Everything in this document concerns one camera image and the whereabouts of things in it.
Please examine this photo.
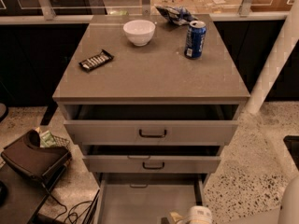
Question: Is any grey drawer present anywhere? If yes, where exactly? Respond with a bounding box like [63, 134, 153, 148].
[93, 174, 205, 224]
[64, 105, 237, 146]
[83, 146, 221, 174]

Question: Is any white diagonal post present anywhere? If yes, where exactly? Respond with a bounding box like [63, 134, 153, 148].
[246, 0, 299, 114]

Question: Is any black device on stand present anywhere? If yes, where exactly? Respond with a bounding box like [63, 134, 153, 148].
[1, 130, 71, 185]

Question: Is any wire basket with green packet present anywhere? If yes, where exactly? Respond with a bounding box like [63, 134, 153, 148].
[36, 127, 70, 148]

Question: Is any black table at left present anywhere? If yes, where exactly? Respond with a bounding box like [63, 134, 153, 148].
[0, 164, 64, 224]

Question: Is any grey drawer cabinet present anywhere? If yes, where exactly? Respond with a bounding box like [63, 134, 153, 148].
[51, 14, 251, 224]

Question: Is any black cable on floor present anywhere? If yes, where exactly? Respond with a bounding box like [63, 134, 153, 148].
[41, 184, 101, 224]

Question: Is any blue chip bag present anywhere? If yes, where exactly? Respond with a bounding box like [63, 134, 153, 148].
[155, 6, 197, 25]

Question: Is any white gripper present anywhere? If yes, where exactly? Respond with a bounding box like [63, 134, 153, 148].
[169, 206, 213, 224]

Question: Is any white bowl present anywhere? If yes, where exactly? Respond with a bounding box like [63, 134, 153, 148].
[123, 20, 156, 46]

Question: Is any blue soda can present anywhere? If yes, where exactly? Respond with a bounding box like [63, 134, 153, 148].
[184, 21, 206, 59]

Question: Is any black snack bar packet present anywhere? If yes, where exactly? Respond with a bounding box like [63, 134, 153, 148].
[78, 49, 114, 72]

